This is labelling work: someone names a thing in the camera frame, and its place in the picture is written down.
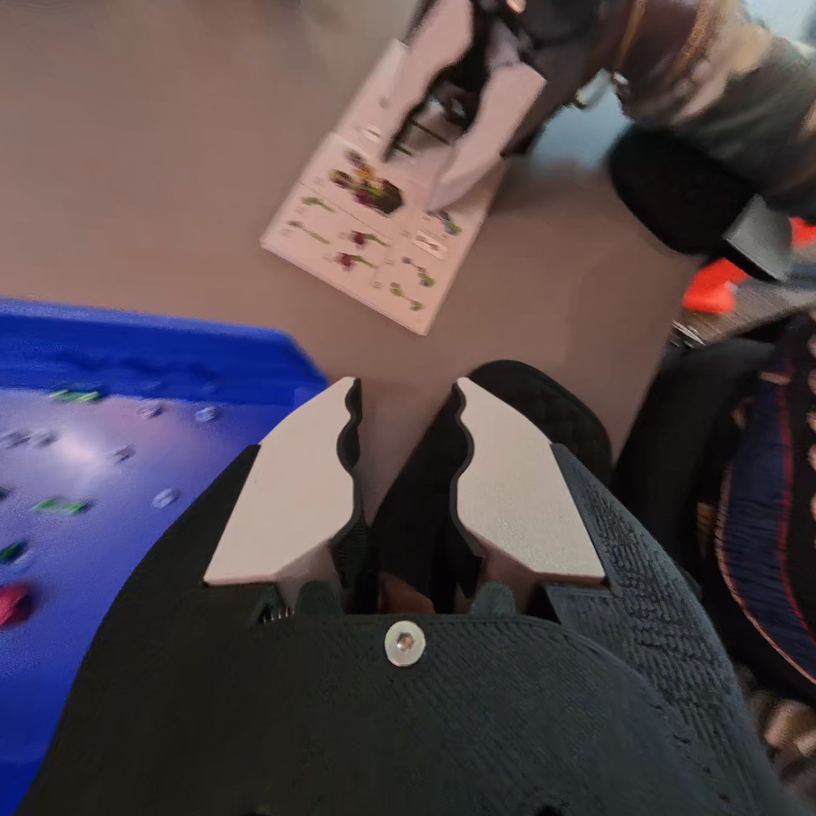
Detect grey mesh office chair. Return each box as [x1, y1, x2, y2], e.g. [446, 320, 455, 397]
[725, 198, 796, 284]

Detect orange plastic object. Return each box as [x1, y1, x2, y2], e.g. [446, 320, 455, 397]
[680, 217, 816, 317]

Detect magenta lego flower piece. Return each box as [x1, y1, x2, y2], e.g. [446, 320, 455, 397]
[0, 584, 34, 629]

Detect lego instruction booklet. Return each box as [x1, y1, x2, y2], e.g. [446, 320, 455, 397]
[262, 39, 504, 335]

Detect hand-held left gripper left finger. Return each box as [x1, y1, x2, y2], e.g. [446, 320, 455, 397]
[204, 377, 380, 615]

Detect black honeycomb cushion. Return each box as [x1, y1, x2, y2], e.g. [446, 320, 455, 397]
[609, 125, 756, 256]

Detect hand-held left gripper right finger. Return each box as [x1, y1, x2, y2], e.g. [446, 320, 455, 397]
[434, 378, 608, 615]

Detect scattered green lego stems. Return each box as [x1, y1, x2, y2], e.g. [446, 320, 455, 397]
[0, 387, 105, 564]

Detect blue plastic bin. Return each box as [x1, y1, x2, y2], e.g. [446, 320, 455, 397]
[0, 297, 330, 779]

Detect person's right forearm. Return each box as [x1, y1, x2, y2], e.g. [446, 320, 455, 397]
[600, 0, 816, 220]

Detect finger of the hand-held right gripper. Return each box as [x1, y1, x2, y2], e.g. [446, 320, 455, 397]
[380, 0, 479, 164]
[425, 58, 549, 214]

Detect person's dark printed sweatshirt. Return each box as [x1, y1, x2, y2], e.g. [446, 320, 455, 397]
[708, 319, 816, 702]

